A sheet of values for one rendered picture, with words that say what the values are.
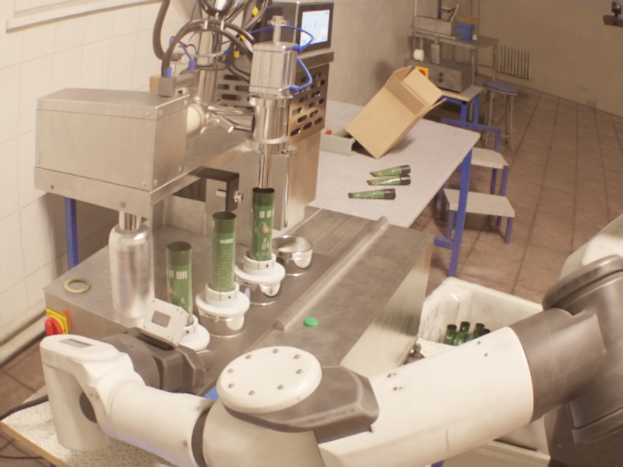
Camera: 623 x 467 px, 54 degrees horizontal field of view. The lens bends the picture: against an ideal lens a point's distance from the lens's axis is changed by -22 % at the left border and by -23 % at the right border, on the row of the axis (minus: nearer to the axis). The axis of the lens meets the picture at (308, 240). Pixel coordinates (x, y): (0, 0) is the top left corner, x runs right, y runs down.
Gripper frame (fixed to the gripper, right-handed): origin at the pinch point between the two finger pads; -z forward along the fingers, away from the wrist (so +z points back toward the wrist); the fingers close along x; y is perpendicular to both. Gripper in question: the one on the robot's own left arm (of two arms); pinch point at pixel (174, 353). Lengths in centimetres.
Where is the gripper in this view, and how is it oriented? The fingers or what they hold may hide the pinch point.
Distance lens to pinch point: 90.4
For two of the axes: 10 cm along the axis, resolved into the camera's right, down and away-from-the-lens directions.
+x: 9.2, 2.2, -3.4
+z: -3.6, 0.9, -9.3
